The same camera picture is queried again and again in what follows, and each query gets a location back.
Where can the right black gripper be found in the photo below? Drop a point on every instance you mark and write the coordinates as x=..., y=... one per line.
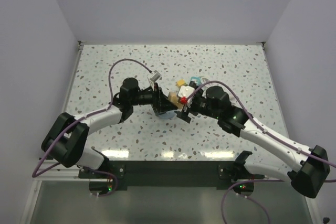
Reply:
x=184, y=116

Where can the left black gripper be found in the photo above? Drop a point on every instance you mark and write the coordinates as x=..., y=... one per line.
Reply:
x=160, y=103

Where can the beige cube socket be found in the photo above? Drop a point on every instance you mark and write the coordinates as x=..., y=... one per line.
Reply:
x=174, y=99

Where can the yellow green plug adapter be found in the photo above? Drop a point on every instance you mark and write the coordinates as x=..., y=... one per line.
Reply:
x=181, y=83

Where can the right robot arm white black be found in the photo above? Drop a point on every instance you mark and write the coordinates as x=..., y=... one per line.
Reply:
x=307, y=167

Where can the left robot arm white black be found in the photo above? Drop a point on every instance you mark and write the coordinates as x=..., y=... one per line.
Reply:
x=66, y=140

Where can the round light blue socket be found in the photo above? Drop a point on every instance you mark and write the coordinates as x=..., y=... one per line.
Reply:
x=167, y=115

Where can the teal power strip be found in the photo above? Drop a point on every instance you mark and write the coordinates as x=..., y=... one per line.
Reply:
x=194, y=82

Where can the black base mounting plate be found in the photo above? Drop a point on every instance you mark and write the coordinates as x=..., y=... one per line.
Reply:
x=218, y=174

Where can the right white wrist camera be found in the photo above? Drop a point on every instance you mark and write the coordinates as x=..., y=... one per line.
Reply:
x=184, y=95

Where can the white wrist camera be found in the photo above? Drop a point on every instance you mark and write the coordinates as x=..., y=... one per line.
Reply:
x=184, y=95
x=153, y=78

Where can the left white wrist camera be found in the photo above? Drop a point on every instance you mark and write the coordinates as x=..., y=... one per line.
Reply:
x=153, y=78

